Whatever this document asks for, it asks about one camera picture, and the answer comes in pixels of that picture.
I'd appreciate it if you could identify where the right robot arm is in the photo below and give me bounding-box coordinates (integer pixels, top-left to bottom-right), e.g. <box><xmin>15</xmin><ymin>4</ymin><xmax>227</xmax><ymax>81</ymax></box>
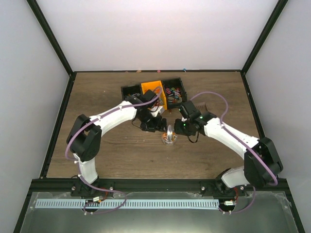
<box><xmin>174</xmin><ymin>101</ymin><xmax>283</xmax><ymax>196</ymax></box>

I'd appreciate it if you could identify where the white round lid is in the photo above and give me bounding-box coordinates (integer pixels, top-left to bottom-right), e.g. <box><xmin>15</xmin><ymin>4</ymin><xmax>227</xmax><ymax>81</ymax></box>
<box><xmin>166</xmin><ymin>124</ymin><xmax>174</xmax><ymax>142</ymax></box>

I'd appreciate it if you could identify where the clear plastic cup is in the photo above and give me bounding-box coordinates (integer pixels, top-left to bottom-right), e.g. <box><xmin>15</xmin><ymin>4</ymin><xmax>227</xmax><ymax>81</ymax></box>
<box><xmin>161</xmin><ymin>133</ymin><xmax>177</xmax><ymax>146</ymax></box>

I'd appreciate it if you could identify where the light blue slotted rail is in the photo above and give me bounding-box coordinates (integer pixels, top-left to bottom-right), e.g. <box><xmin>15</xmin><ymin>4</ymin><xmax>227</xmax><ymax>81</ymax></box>
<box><xmin>35</xmin><ymin>199</ymin><xmax>219</xmax><ymax>210</ymax></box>

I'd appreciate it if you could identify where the orange candy bin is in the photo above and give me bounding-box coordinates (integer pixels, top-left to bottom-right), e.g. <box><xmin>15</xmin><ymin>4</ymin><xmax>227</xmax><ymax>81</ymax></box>
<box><xmin>140</xmin><ymin>81</ymin><xmax>168</xmax><ymax>110</ymax></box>

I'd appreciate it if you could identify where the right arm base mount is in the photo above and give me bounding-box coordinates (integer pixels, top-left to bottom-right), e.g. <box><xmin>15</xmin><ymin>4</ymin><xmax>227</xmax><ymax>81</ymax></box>
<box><xmin>199</xmin><ymin>176</ymin><xmax>241</xmax><ymax>198</ymax></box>

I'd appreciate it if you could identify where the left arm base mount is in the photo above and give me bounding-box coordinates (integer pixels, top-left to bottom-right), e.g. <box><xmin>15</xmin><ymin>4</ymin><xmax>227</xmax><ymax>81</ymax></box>
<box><xmin>70</xmin><ymin>175</ymin><xmax>113</xmax><ymax>198</ymax></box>

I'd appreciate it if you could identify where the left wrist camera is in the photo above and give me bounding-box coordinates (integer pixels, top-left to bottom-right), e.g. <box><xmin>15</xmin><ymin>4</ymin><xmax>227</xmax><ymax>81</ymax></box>
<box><xmin>149</xmin><ymin>106</ymin><xmax>164</xmax><ymax>117</ymax></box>

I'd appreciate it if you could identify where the black bin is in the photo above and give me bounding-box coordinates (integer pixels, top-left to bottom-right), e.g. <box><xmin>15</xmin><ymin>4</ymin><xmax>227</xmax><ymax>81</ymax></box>
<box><xmin>161</xmin><ymin>77</ymin><xmax>188</xmax><ymax>109</ymax></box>
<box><xmin>121</xmin><ymin>84</ymin><xmax>142</xmax><ymax>100</ymax></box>

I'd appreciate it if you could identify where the brown slotted scoop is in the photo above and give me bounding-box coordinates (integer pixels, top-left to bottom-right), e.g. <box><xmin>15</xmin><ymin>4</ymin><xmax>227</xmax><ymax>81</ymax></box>
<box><xmin>195</xmin><ymin>102</ymin><xmax>208</xmax><ymax>113</ymax></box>

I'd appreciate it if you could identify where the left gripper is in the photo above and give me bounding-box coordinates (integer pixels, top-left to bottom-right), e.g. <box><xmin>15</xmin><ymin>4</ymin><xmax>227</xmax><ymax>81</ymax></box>
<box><xmin>138</xmin><ymin>111</ymin><xmax>168</xmax><ymax>133</ymax></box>

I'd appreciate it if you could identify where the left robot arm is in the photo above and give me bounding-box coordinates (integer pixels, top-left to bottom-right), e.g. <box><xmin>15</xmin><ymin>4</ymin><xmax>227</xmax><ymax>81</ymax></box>
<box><xmin>65</xmin><ymin>86</ymin><xmax>167</xmax><ymax>196</ymax></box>

